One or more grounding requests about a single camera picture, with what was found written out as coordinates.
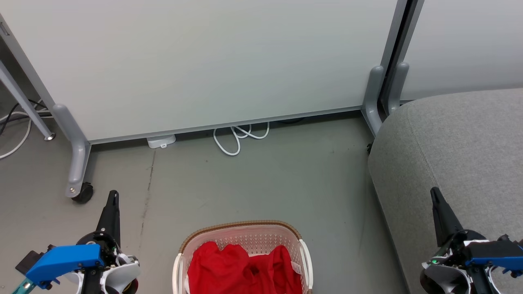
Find white thin cable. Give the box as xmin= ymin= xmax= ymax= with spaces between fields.
xmin=0 ymin=109 xmax=34 ymax=160

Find black thin cable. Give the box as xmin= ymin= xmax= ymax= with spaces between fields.
xmin=0 ymin=99 xmax=48 ymax=136

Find white partition panel grey frame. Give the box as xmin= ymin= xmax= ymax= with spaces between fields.
xmin=380 ymin=0 xmax=523 ymax=102
xmin=0 ymin=0 xmax=409 ymax=145

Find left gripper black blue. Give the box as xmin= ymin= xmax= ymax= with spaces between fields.
xmin=25 ymin=190 xmax=123 ymax=294

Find white power adapter box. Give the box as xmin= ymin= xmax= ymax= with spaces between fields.
xmin=147 ymin=134 xmax=177 ymax=149

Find white perforated laundry basket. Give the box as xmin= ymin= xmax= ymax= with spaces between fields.
xmin=172 ymin=220 xmax=314 ymax=294

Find black caster wheel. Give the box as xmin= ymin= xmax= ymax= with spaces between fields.
xmin=72 ymin=182 xmax=94 ymax=204

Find grey metal table leg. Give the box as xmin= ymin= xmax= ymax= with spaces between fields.
xmin=0 ymin=60 xmax=56 ymax=142

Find grey partition foot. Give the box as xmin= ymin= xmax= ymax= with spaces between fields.
xmin=387 ymin=62 xmax=410 ymax=115
xmin=361 ymin=65 xmax=385 ymax=137
xmin=52 ymin=104 xmax=91 ymax=198

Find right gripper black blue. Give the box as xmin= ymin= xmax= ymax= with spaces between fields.
xmin=430 ymin=187 xmax=523 ymax=294

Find white looped floor cable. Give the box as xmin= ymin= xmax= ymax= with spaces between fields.
xmin=212 ymin=122 xmax=270 ymax=157

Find grey fabric sofa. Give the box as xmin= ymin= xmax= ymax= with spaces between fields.
xmin=367 ymin=88 xmax=523 ymax=294

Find red cloth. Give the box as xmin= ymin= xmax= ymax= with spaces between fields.
xmin=187 ymin=241 xmax=304 ymax=294

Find teal cable connector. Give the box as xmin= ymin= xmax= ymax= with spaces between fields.
xmin=11 ymin=279 xmax=36 ymax=294

